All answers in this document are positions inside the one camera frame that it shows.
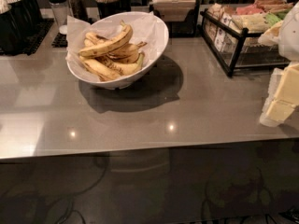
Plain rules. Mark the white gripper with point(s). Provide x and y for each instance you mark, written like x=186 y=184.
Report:
x=291 y=37

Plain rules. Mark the yellow banana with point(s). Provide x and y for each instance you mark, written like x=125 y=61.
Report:
x=99 y=69
x=115 y=42
x=125 y=69

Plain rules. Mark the white paper bowl liner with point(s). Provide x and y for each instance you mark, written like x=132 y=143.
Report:
x=149 y=31

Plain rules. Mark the white tilted bowl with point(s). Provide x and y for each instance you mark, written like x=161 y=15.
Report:
x=130 y=78

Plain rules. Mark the back left banana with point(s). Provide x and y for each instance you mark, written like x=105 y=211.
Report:
x=92 y=38

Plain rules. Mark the pink sweetener packets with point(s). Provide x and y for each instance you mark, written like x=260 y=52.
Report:
x=248 y=10

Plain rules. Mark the white sugar packets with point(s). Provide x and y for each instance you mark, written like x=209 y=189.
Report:
x=223 y=42

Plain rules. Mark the black napkin holder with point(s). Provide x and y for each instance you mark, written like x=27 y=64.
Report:
x=186 y=27

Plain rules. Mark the brown paper napkins stack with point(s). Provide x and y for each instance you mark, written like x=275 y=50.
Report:
x=172 y=10

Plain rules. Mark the black stir stick holder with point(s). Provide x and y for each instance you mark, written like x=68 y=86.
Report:
x=108 y=9

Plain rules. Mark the black mesh mat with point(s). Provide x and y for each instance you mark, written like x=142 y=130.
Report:
x=33 y=42

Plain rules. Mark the dark pepper shaker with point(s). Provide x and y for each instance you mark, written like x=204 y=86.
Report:
x=78 y=9

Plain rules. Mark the glass shaker dark lid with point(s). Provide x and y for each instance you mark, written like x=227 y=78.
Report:
x=60 y=13

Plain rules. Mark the black cylindrical container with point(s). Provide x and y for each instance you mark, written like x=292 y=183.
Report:
x=19 y=20

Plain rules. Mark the black wire condiment rack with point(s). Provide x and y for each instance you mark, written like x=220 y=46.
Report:
x=244 y=57

